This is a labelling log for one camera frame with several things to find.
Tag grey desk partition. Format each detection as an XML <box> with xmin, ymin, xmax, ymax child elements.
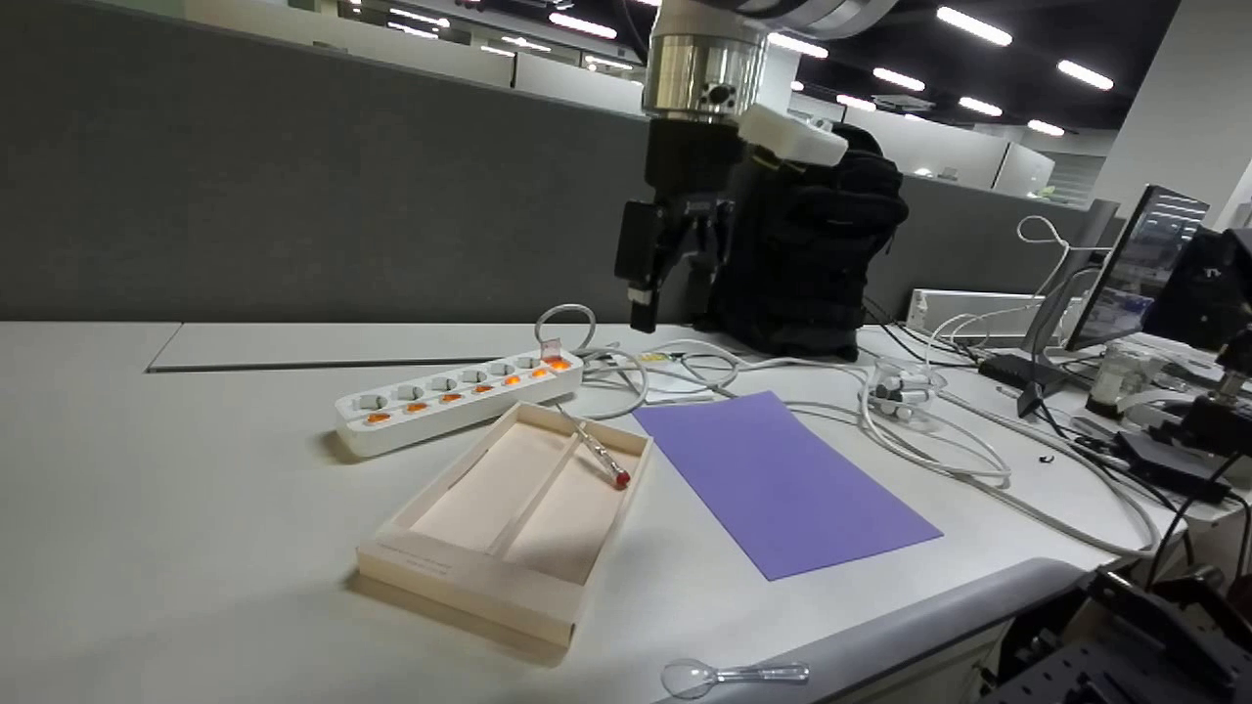
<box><xmin>0</xmin><ymin>0</ymin><xmax>1126</xmax><ymax>329</ymax></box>

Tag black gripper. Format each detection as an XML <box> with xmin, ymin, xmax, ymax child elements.
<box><xmin>615</xmin><ymin>112</ymin><xmax>750</xmax><ymax>331</ymax></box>

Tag wooden compartment tray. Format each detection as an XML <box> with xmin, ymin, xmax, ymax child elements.
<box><xmin>349</xmin><ymin>399</ymin><xmax>654</xmax><ymax>656</ymax></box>

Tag clear plastic adapter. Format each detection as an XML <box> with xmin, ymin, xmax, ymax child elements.
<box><xmin>859</xmin><ymin>361</ymin><xmax>947</xmax><ymax>421</ymax></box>

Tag white cable bundle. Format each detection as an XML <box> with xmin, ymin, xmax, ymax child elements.
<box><xmin>779</xmin><ymin>369</ymin><xmax>1168</xmax><ymax>563</ymax></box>

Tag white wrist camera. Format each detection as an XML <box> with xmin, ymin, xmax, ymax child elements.
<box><xmin>740</xmin><ymin>99</ymin><xmax>853</xmax><ymax>173</ymax></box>

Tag white power strip orange switches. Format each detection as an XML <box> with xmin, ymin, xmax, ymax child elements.
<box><xmin>330</xmin><ymin>344</ymin><xmax>589</xmax><ymax>463</ymax></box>

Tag white box device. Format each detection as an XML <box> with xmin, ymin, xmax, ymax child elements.
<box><xmin>903</xmin><ymin>285</ymin><xmax>1049</xmax><ymax>347</ymax></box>

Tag purple mat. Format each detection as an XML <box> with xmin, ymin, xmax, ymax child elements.
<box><xmin>633</xmin><ymin>388</ymin><xmax>947</xmax><ymax>588</ymax></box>

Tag computer monitor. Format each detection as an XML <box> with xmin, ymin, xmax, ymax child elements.
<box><xmin>1065</xmin><ymin>184</ymin><xmax>1212</xmax><ymax>357</ymax></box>

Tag ceiling light strip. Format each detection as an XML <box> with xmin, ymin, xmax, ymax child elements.
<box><xmin>932</xmin><ymin>3</ymin><xmax>1019</xmax><ymax>50</ymax></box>
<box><xmin>1054</xmin><ymin>56</ymin><xmax>1119</xmax><ymax>99</ymax></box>

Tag clear plastic spoon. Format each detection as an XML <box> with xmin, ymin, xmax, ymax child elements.
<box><xmin>656</xmin><ymin>656</ymin><xmax>816</xmax><ymax>704</ymax></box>

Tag black perforated breadboard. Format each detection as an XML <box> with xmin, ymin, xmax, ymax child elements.
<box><xmin>975</xmin><ymin>563</ymin><xmax>1252</xmax><ymax>704</ymax></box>

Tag black desk equipment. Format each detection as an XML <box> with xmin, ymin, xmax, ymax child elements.
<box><xmin>1119</xmin><ymin>227</ymin><xmax>1252</xmax><ymax>501</ymax></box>

